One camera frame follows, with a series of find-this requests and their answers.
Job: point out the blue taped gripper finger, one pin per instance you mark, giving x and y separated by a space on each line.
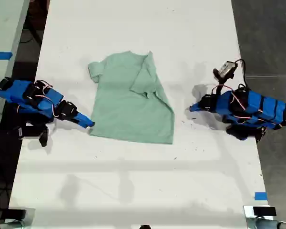
195 107
83 120

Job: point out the pale green T-shirt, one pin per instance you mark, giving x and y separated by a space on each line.
133 114

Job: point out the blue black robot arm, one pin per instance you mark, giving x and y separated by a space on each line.
14 91
264 107

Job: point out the long blue tape strip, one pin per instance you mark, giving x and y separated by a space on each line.
1 55

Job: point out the white side table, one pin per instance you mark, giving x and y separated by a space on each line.
4 23

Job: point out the short blue tape piece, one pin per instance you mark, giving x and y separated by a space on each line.
260 196

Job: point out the small black box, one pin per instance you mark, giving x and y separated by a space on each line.
264 211
15 213

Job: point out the small dark round object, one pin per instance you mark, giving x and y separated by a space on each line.
145 227

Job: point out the grey metal pipe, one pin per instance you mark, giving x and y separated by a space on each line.
264 223
4 225

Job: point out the curved black camera stalk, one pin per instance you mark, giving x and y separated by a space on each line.
219 77

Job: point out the short black camera stalk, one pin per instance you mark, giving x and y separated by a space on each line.
43 138

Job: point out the black camera box grey face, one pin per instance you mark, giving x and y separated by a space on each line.
227 68

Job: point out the black camera box white label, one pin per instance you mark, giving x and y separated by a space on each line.
28 132

